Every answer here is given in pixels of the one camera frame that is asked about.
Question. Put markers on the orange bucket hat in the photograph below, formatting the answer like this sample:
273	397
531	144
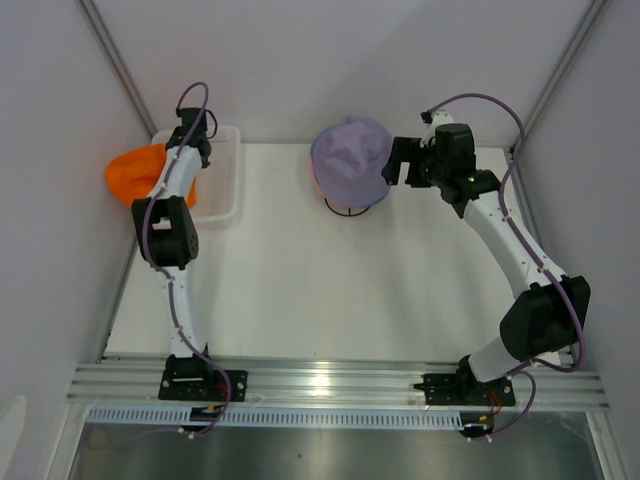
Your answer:
134	175

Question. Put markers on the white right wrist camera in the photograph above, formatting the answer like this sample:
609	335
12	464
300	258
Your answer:
432	121

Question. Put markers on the aluminium mounting rail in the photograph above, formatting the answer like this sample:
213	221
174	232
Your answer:
300	383

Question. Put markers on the white perforated plastic basket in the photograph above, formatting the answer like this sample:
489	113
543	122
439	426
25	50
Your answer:
217	185

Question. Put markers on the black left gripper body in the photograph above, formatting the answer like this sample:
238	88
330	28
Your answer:
176	134

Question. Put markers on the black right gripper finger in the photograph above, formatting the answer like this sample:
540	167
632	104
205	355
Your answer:
418	175
401	152

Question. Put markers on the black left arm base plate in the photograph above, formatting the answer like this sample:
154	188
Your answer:
202	386

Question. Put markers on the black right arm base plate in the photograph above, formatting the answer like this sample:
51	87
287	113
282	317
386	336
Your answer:
452	389

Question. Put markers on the pink bucket hat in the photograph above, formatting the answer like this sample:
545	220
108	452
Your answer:
314	178

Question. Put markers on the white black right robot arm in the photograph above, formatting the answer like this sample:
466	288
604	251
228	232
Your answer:
549	308

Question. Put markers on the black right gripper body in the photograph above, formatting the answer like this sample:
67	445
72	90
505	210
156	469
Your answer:
439	169

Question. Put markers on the blue bucket hat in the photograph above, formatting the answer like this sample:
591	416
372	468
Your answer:
350	173

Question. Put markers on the black wire hat stand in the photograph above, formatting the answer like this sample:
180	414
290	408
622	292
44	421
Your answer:
344	211

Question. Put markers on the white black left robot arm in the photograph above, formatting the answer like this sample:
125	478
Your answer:
169	243

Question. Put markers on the lavender bucket hat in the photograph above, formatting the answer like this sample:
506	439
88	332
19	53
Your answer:
359	129

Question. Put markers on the white slotted cable duct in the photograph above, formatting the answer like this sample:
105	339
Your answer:
241	416

